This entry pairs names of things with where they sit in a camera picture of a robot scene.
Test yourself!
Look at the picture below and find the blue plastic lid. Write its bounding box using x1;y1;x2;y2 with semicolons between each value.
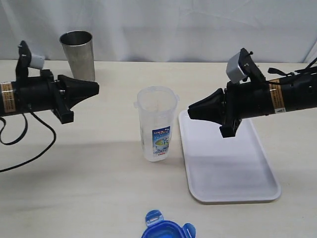
141;210;196;238

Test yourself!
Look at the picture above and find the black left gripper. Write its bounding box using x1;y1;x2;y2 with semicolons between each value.
13;69;100;123

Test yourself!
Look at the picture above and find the white rectangular plastic tray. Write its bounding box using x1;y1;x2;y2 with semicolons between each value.
178;110;281;204

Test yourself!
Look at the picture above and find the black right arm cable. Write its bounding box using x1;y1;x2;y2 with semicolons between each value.
262;57;317;85

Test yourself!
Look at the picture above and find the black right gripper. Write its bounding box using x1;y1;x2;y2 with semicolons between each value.
187;82;271;138

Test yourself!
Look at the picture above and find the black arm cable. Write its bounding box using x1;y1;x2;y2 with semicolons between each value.
0;111;56;172
262;57;317;85

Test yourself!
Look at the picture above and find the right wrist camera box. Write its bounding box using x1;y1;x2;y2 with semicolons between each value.
226;48;265;84

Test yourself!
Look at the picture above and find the white fabric backdrop curtain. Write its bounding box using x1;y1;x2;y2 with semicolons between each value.
0;0;317;63

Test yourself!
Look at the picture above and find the clear plastic tall container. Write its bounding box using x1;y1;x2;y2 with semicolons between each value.
134;86;179;162

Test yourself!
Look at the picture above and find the stainless steel tumbler cup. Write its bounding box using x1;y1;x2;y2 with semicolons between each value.
59;30;95;81

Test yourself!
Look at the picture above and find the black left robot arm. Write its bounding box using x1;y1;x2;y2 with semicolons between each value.
0;69;100;124

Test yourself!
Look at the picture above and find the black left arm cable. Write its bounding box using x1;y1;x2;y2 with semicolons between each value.
0;111;56;172

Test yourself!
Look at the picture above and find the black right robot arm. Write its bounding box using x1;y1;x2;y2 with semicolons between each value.
187;74;317;138

